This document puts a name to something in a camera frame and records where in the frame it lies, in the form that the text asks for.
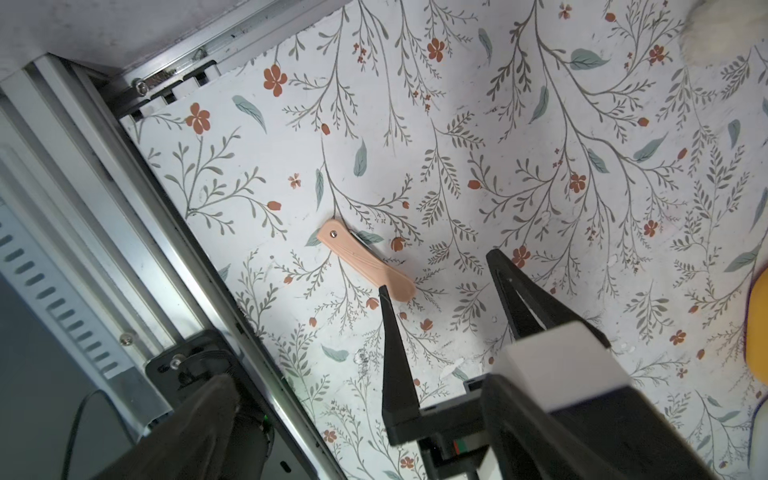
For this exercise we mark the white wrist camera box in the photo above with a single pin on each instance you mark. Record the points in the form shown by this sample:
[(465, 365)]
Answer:
[(561, 367)]

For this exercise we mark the pink fruit knife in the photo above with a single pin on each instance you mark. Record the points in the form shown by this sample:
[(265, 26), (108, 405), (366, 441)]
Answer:
[(335, 235)]

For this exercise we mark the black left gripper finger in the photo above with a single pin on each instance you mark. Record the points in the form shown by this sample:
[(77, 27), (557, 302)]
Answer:
[(192, 444)]

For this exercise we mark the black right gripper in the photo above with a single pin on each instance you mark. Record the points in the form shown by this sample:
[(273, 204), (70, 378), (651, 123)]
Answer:
[(618, 435)]

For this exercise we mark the yellow storage box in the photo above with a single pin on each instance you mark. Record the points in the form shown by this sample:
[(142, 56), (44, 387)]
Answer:
[(756, 329)]

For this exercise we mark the white plush dog toy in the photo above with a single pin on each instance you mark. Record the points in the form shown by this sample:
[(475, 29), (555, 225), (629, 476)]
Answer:
[(716, 30)]

